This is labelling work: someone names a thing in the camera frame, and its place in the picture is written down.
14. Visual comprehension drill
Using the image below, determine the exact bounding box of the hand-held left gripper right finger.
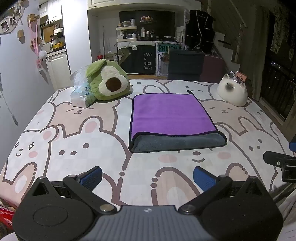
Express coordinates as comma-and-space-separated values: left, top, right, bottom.
178, 166, 270, 215

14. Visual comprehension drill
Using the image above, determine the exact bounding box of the dusky purple bench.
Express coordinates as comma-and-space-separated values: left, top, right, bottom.
203, 54, 226, 84

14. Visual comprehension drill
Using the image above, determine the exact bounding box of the beige curtain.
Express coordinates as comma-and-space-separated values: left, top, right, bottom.
252, 7, 271, 100

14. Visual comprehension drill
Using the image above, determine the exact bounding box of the black lettered cloth curtain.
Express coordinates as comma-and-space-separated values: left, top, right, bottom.
117, 45, 155, 75

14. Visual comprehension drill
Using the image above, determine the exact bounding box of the pink lanyard with pompom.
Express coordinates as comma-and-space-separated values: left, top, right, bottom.
28, 18, 48, 70

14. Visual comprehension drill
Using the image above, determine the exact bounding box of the red bag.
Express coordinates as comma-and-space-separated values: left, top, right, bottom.
0, 205, 17, 232

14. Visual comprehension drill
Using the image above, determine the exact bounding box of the small pink ornament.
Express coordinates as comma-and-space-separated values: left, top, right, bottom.
229, 71, 247, 85

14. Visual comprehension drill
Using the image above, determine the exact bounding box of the green avocado plush toy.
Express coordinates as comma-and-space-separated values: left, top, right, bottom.
86, 59, 130, 101

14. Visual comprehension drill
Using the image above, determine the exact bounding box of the rabbit print bed sheet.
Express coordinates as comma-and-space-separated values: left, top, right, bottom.
0, 79, 296, 209

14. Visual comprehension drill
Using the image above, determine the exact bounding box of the black hanging jacket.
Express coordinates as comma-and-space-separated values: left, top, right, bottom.
185, 10, 216, 50

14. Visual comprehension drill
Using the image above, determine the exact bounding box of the white cat plush toy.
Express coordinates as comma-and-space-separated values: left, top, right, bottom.
217, 74, 248, 107

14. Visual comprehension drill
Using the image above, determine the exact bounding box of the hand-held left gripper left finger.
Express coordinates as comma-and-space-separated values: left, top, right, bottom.
28, 166, 117, 215

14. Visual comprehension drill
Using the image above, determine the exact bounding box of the dark window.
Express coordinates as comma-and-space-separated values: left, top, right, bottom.
261, 7, 296, 121

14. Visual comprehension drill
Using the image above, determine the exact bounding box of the green lettered sign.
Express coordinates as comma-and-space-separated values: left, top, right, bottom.
157, 44, 182, 54

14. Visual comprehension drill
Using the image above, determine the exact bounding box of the purple and grey towel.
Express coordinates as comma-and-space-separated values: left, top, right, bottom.
128, 92, 228, 153

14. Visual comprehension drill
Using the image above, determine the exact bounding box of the clear plastic tissue pack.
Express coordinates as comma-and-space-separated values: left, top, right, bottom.
69, 65, 98, 108

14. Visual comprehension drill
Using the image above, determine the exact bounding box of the white cabinet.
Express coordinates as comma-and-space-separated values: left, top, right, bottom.
46, 52, 70, 90

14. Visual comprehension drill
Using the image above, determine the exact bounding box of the white tiered storage rack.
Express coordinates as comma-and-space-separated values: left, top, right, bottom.
116, 25, 139, 42

